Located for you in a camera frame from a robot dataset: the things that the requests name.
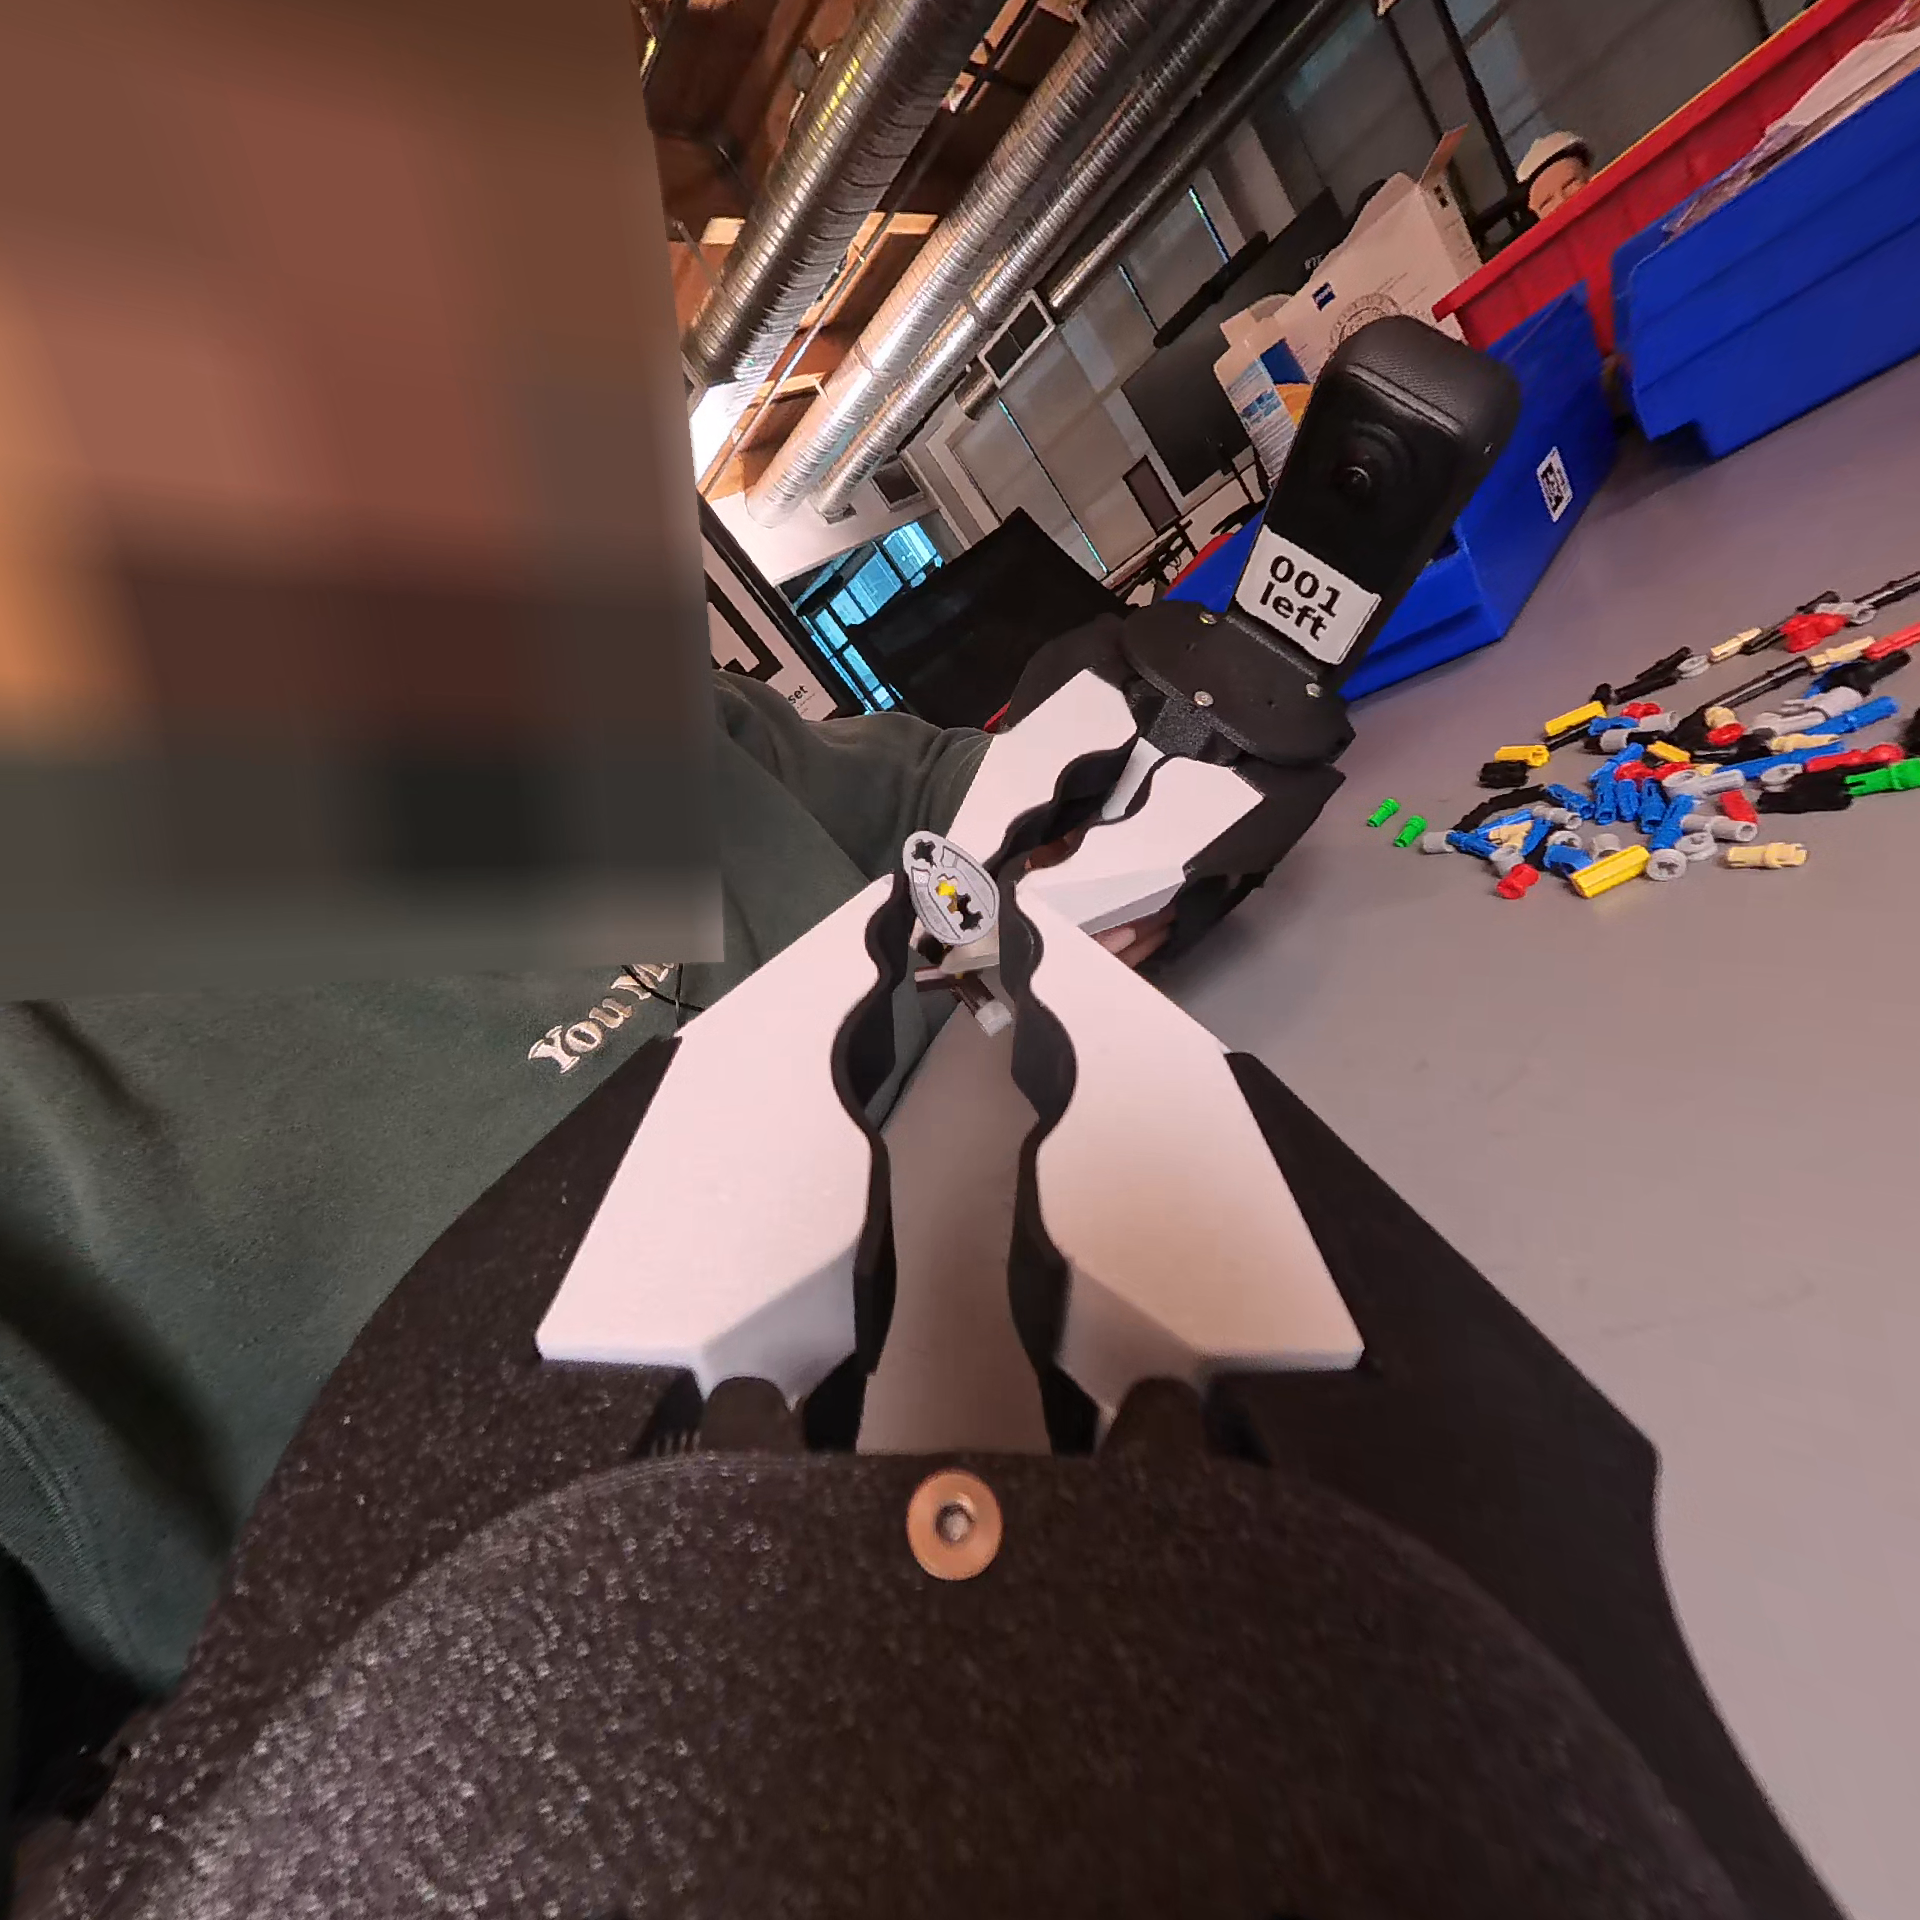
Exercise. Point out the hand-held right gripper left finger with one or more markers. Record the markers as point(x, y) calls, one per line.
point(717, 1185)

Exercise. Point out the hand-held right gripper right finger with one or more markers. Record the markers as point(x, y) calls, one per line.
point(1184, 1199)

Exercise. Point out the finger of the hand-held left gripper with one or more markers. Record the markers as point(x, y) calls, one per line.
point(1171, 839)
point(1035, 752)

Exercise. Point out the brown lego connector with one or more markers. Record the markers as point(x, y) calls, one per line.
point(961, 983)

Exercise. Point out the pile of small lego pieces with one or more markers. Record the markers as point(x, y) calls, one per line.
point(1679, 780)

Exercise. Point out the person's left forearm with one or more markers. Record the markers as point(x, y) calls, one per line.
point(841, 795)

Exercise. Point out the clear bags of lego parts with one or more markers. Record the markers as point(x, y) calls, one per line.
point(1799, 135)

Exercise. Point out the person's left hand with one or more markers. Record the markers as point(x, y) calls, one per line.
point(1132, 947)

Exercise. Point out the black monitor screen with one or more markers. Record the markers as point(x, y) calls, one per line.
point(990, 613)

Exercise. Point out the white sign with black pattern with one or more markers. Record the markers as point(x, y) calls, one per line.
point(750, 628)

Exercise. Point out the blue plastic bin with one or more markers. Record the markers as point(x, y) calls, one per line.
point(1518, 496)
point(1769, 300)

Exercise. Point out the white cardboard carton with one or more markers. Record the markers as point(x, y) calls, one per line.
point(1394, 254)

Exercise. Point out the red plastic bin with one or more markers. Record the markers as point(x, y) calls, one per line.
point(1560, 254)

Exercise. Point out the silver ventilation duct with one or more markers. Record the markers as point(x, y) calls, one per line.
point(1019, 254)
point(841, 179)

